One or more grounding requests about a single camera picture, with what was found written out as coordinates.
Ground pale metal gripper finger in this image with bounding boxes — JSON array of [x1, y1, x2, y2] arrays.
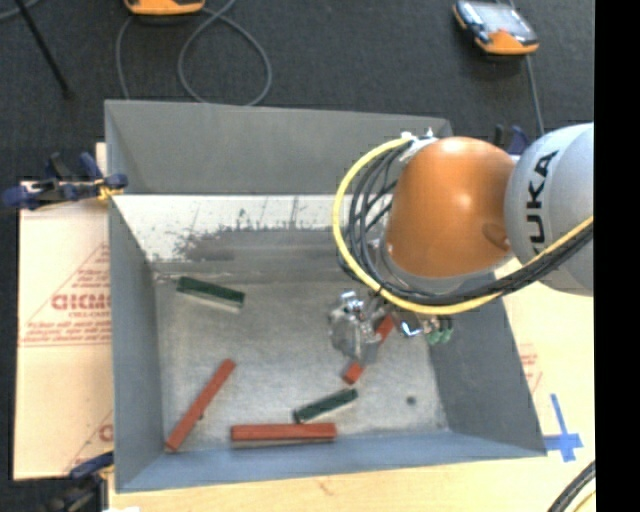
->
[[356, 313, 384, 367], [328, 291, 363, 357]]

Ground red-brown flat block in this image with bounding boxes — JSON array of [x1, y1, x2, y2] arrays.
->
[[229, 421, 339, 448], [164, 357, 238, 454], [340, 313, 397, 387]]

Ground grey metal bin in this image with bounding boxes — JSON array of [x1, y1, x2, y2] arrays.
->
[[103, 98, 548, 494]]

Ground dark green flat block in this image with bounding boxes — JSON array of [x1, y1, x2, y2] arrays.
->
[[292, 388, 360, 425], [174, 275, 247, 315]]

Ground brown cardboard board, red print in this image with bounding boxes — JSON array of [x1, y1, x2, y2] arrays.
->
[[12, 197, 596, 482]]

